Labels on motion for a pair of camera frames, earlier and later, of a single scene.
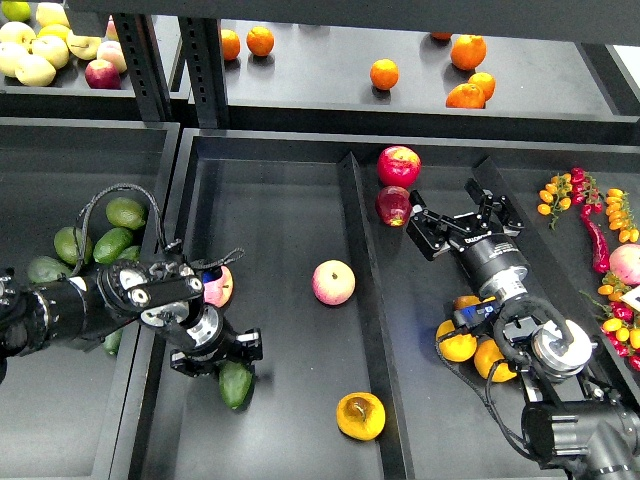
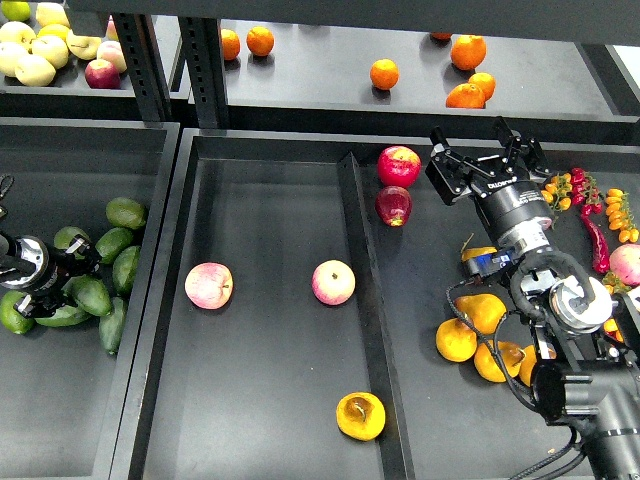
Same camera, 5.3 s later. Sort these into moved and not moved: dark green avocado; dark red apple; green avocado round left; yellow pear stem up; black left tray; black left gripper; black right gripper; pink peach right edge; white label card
Moved: dark green avocado; black left gripper; black right gripper
Not moved: black left tray; pink peach right edge; white label card; green avocado round left; dark red apple; yellow pear stem up
